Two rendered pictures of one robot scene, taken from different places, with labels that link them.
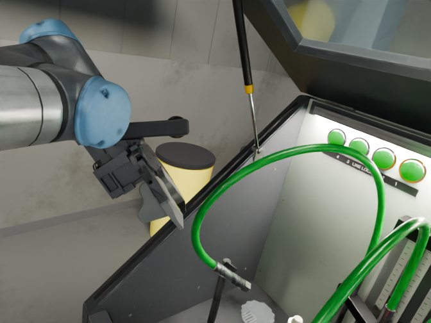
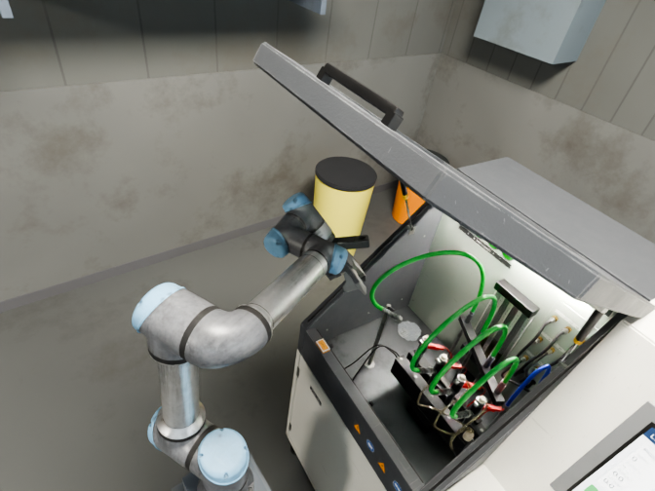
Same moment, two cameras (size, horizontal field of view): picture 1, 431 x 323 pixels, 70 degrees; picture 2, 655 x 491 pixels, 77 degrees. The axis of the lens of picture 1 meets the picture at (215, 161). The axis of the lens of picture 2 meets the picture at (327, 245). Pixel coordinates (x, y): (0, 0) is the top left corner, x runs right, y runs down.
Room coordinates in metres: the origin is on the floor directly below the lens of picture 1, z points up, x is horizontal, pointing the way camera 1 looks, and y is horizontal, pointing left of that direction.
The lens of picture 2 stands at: (-0.48, 0.12, 2.16)
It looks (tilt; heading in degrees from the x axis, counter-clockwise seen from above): 40 degrees down; 3
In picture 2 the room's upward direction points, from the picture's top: 10 degrees clockwise
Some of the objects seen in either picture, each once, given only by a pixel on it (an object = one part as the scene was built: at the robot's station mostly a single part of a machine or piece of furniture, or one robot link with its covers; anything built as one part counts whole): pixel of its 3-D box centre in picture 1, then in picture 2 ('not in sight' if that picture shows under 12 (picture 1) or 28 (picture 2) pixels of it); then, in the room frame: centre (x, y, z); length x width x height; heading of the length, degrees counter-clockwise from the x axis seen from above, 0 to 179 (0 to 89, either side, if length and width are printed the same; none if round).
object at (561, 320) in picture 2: not in sight; (549, 349); (0.40, -0.56, 1.20); 0.13 x 0.03 x 0.31; 41
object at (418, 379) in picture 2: not in sight; (432, 403); (0.32, -0.28, 0.91); 0.34 x 0.10 x 0.15; 41
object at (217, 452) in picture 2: not in sight; (221, 460); (-0.06, 0.31, 1.07); 0.13 x 0.12 x 0.14; 71
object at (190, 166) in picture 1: (179, 195); (338, 212); (2.11, 0.22, 0.36); 0.44 x 0.44 x 0.72
